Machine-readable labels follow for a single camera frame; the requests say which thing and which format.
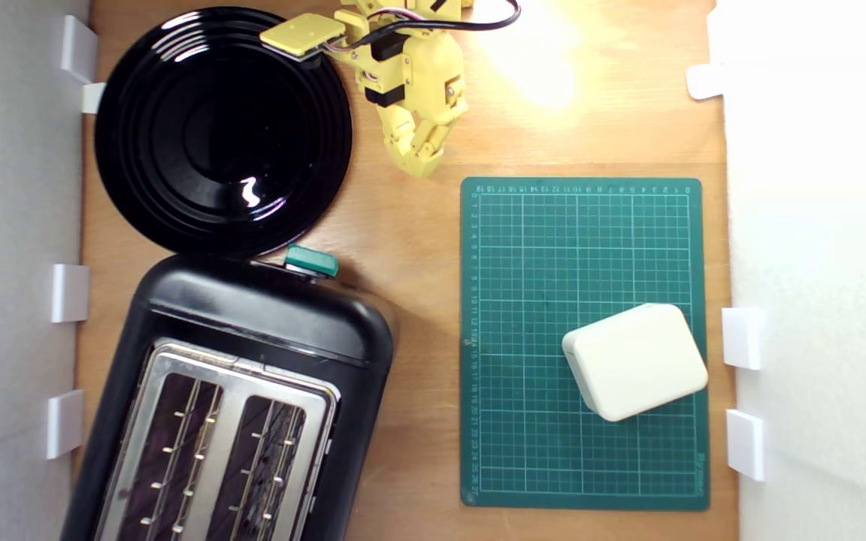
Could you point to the green toaster lever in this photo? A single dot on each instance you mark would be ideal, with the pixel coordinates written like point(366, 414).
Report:
point(311, 260)

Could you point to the black two-slot toaster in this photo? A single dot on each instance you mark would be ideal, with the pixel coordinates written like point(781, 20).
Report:
point(260, 323)

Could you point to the green cutting mat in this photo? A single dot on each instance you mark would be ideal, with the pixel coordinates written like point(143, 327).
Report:
point(553, 263)

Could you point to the black plate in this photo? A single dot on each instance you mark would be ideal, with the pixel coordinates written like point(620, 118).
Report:
point(222, 135)

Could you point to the white block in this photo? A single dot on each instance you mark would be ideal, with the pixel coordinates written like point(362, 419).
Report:
point(636, 361)

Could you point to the yellow gripper camera mount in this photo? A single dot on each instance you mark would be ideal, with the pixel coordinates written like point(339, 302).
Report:
point(303, 34)

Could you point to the small white wall clip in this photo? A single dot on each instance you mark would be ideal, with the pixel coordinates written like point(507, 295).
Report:
point(743, 338)
point(78, 49)
point(92, 98)
point(70, 293)
point(706, 80)
point(65, 423)
point(746, 445)

